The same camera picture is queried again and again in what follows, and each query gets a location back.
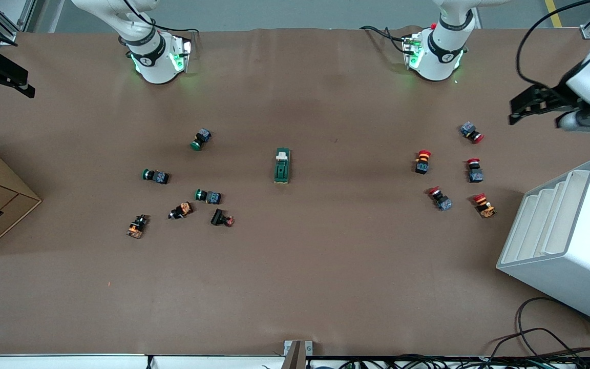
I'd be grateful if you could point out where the black base cable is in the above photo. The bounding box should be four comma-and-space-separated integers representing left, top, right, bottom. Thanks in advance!
361, 26, 418, 54

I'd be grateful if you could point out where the white stepped storage rack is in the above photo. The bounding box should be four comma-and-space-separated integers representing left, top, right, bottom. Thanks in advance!
496, 158, 590, 330

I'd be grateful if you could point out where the black selector switch orange body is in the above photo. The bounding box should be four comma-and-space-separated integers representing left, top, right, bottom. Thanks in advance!
127, 214, 150, 239
168, 202, 194, 220

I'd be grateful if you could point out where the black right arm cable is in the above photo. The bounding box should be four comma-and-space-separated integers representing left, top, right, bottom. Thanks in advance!
123, 0, 199, 36

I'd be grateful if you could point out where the white table edge rail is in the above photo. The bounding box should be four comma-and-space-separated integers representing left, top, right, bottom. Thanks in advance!
0, 354, 285, 369

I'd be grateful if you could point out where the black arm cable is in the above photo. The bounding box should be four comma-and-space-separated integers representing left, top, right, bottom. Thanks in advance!
516, 0, 590, 88
123, 0, 199, 36

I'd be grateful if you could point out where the red emergency button orange body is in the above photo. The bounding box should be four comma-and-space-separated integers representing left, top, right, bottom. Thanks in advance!
473, 193, 496, 218

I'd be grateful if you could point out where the metal table edge bracket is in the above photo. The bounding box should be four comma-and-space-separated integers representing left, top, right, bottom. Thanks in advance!
284, 340, 313, 369

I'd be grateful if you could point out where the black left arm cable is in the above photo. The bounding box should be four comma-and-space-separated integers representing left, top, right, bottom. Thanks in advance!
516, 0, 590, 88

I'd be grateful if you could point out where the green load switch white handle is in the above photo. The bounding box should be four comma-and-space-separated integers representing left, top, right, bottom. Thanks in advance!
273, 148, 291, 184

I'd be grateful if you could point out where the black looped floor cable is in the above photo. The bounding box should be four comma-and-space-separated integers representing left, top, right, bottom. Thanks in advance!
484, 297, 590, 359

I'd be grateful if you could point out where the black selector switch red body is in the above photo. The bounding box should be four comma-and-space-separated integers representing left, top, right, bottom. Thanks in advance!
210, 208, 235, 227

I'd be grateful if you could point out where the metal base connector plate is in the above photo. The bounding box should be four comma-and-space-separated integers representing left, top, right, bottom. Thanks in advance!
171, 40, 192, 72
403, 33, 424, 70

